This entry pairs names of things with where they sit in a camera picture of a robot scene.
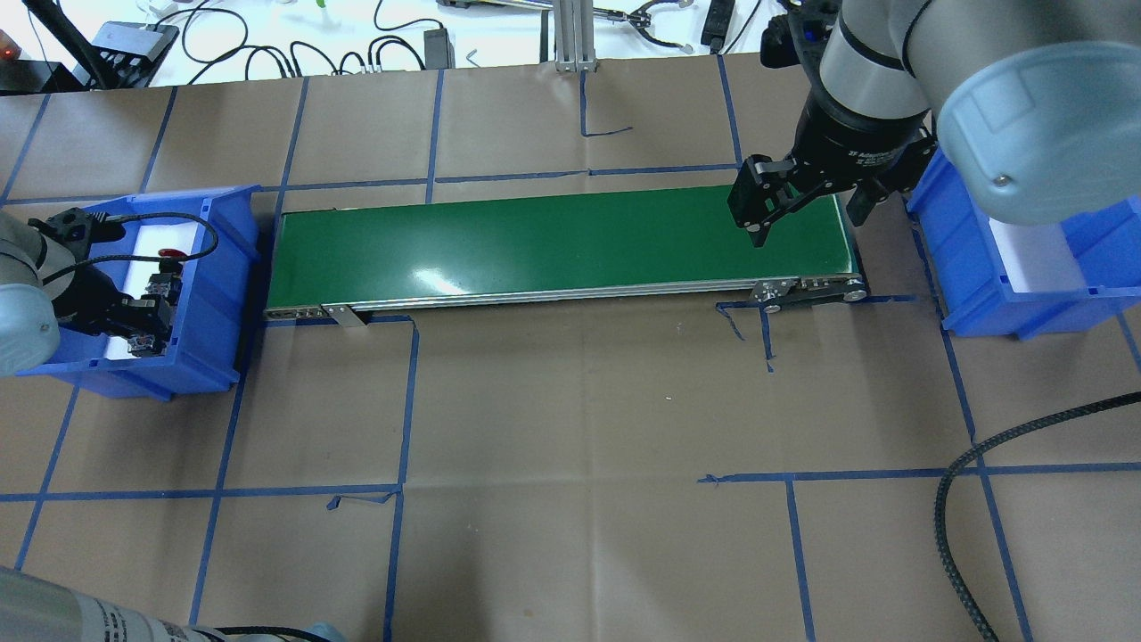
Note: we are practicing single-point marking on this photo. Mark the black power adapter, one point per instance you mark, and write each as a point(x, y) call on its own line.
point(438, 50)

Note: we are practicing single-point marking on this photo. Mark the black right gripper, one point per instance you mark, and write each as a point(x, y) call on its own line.
point(847, 143)

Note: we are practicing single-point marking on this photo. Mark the green conveyor belt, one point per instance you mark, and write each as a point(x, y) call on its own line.
point(339, 262)

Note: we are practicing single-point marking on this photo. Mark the white foam pad right bin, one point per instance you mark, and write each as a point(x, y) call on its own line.
point(1037, 258)

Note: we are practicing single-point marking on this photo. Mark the blue right storage bin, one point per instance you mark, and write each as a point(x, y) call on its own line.
point(978, 297)

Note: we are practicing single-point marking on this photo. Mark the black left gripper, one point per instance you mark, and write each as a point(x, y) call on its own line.
point(89, 299)

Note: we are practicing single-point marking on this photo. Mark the blue storage bin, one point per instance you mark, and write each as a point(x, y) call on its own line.
point(978, 297)
point(188, 349)

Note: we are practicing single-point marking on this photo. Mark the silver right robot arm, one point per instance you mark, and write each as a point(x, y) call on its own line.
point(1035, 104)

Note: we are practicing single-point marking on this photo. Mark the blue left storage bin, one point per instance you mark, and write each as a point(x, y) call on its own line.
point(188, 349)

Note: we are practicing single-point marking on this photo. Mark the red push button switch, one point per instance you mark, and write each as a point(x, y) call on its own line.
point(167, 283)

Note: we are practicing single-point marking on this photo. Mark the aluminium frame post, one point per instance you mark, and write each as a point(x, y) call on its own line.
point(574, 36)

